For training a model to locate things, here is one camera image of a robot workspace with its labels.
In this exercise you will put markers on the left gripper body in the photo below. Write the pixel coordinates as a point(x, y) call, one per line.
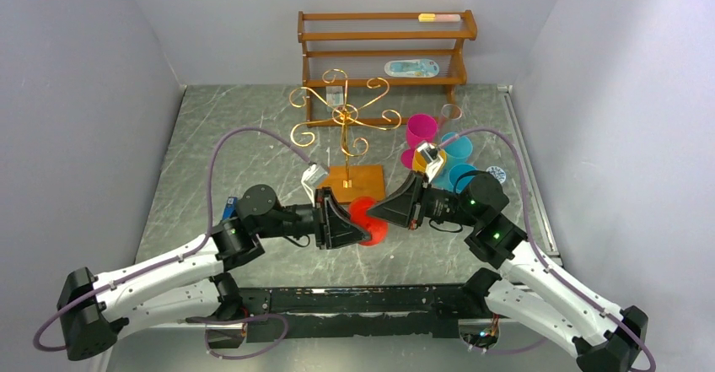
point(305, 220)

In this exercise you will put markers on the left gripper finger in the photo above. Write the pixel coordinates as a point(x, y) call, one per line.
point(337, 217)
point(344, 237)

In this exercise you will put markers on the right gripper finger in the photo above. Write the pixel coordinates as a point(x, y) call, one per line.
point(400, 217)
point(408, 194)

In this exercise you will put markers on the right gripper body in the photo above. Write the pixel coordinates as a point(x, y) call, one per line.
point(420, 202)

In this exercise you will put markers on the red wine glass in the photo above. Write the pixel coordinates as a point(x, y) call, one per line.
point(377, 228)

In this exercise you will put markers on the yellow wine glass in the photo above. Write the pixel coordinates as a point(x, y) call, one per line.
point(422, 160)

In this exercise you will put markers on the blue wine glass back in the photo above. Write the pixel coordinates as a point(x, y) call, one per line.
point(459, 176)

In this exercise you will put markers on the blue wine glass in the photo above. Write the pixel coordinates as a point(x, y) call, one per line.
point(459, 176)
point(457, 152)

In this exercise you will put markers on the gold wire glass rack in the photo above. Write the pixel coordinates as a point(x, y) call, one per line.
point(347, 182)

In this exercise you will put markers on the magenta wine glass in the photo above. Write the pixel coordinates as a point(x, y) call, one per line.
point(419, 128)

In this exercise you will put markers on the clear wine glass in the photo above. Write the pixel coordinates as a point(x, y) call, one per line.
point(449, 114)

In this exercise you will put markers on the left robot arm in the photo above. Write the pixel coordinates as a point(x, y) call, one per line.
point(194, 280)

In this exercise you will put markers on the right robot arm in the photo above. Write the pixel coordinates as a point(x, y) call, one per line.
point(518, 280)

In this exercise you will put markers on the wooden shelf rack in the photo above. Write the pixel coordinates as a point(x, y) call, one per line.
point(362, 43)

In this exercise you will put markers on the white teal cardboard box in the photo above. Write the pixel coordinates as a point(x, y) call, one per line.
point(334, 96)

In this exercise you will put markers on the blue packaged item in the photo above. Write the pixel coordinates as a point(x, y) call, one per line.
point(413, 68)

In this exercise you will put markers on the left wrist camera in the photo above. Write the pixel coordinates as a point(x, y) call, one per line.
point(312, 177)

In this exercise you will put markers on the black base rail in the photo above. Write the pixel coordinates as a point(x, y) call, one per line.
point(293, 313)

